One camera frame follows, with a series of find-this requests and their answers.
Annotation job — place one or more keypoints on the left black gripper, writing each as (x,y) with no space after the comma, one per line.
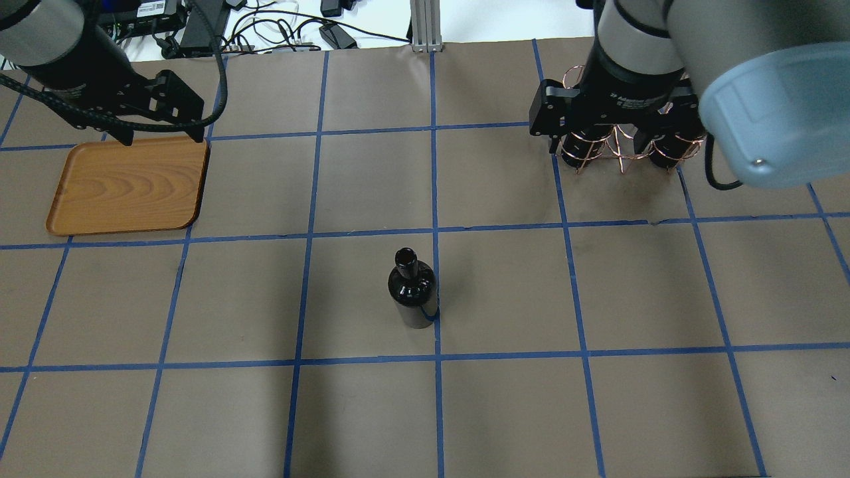
(85,68)

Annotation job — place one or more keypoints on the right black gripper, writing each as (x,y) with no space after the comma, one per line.
(627,89)

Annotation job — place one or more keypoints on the dark wine bottle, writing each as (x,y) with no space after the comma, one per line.
(580,147)
(669,149)
(413,285)

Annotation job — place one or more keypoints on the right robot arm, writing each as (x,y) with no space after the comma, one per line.
(767,81)

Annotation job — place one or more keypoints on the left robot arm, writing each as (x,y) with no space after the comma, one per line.
(35,33)

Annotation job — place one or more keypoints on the wooden tray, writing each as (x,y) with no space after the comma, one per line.
(109,188)

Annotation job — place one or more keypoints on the black electronics box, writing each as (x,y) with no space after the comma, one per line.
(205,25)

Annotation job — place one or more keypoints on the black power adapter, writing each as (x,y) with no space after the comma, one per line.
(337,38)

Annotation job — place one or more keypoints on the copper wire bottle basket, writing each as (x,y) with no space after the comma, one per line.
(624,146)

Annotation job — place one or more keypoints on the aluminium frame post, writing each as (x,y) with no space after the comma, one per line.
(425,26)

